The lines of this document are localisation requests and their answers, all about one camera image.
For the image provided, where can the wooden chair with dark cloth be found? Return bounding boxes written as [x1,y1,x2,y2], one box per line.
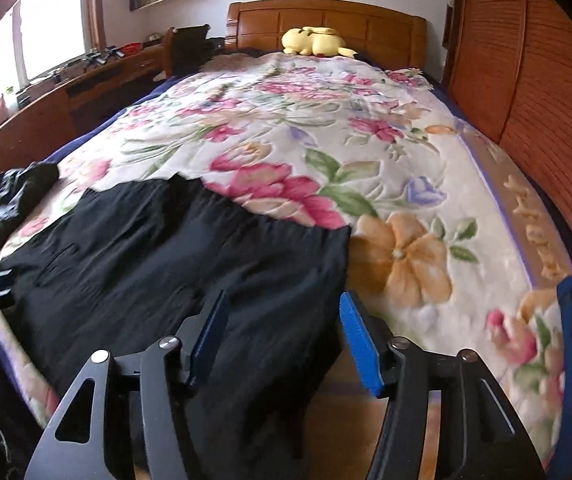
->
[162,24,213,77]

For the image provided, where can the floral blanket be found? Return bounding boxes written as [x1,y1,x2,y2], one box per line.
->
[0,52,572,467]

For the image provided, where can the long wooden desk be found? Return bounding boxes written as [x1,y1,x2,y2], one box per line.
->
[0,42,173,182]

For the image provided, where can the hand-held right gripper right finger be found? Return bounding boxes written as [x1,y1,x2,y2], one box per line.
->
[338,290,550,480]

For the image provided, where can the window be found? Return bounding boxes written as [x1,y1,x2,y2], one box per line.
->
[0,0,98,127]

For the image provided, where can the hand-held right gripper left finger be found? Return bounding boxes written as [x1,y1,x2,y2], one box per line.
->
[23,289,232,480]

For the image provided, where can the blue bed sheet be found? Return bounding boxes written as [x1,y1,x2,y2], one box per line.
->
[45,75,178,167]

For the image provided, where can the yellow plush toy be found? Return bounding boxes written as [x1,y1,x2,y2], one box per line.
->
[281,25,358,59]

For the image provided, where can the wooden headboard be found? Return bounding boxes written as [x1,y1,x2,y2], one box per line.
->
[225,0,428,74]

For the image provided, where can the black pants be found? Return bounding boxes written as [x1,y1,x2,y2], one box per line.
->
[0,174,353,480]

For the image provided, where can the crumpled black garment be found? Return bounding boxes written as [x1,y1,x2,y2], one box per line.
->
[0,162,62,262]

